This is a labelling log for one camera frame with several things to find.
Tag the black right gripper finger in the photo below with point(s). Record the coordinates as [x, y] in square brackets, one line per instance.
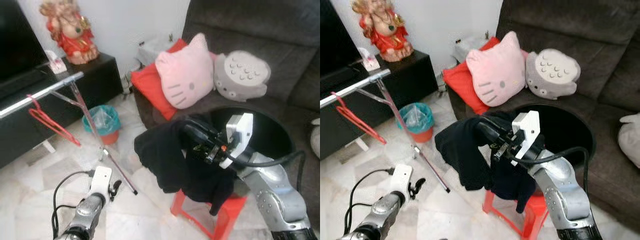
[490, 131]
[200, 134]

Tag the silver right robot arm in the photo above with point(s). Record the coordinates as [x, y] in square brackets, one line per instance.
[275, 195]
[565, 195]

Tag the teal plastic bin liner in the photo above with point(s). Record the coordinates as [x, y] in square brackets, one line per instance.
[115, 120]
[429, 117]

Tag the red cushion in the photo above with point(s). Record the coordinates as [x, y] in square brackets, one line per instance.
[147, 85]
[457, 82]

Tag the pink cat face pillow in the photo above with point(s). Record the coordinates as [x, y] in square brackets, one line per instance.
[185, 75]
[495, 72]

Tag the white cushion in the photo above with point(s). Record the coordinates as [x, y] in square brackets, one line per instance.
[630, 140]
[316, 137]

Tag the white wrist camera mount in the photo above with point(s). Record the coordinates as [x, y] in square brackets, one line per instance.
[101, 182]
[242, 130]
[401, 180]
[529, 127]

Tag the red laughing Buddha statue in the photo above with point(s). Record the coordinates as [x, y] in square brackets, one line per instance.
[385, 35]
[72, 37]

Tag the silver metal clothes rack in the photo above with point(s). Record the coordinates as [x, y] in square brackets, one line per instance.
[40, 95]
[355, 87]

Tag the black laundry basket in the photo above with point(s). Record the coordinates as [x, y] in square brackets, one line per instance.
[272, 135]
[565, 127]

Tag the black TV console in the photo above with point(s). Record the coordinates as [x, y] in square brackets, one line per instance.
[107, 82]
[425, 75]

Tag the small white pink box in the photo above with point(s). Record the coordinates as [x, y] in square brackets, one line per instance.
[369, 61]
[56, 64]

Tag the dark brown sofa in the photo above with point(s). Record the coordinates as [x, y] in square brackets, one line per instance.
[600, 50]
[280, 45]

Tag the red plastic clothes hanger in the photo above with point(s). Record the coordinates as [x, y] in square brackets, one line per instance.
[55, 127]
[360, 122]

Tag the black flat television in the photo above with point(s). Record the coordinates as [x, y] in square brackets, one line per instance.
[335, 35]
[20, 35]

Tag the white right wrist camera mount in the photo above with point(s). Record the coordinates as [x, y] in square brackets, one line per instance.
[242, 130]
[529, 127]

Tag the orange waste bin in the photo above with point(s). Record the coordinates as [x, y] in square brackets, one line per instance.
[424, 135]
[110, 137]

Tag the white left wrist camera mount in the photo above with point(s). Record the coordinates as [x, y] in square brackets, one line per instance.
[101, 182]
[401, 180]

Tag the grey round plush pillow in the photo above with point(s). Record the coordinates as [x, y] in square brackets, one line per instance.
[552, 77]
[242, 80]

